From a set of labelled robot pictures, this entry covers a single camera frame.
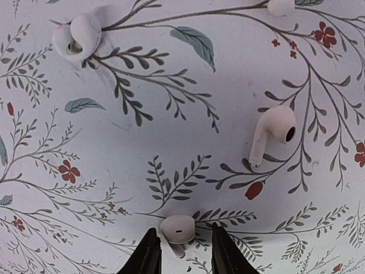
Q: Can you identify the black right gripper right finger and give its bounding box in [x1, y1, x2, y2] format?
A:
[211, 223, 259, 274]

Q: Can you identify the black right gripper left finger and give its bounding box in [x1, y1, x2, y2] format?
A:
[117, 228, 162, 274]

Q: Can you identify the cream earbud with stem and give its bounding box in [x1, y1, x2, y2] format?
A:
[249, 106, 297, 167]

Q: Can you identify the white earbud silicone tip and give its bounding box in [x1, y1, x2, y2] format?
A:
[51, 6, 108, 63]

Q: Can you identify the white earbud partial top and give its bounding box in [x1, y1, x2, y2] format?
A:
[267, 0, 295, 17]

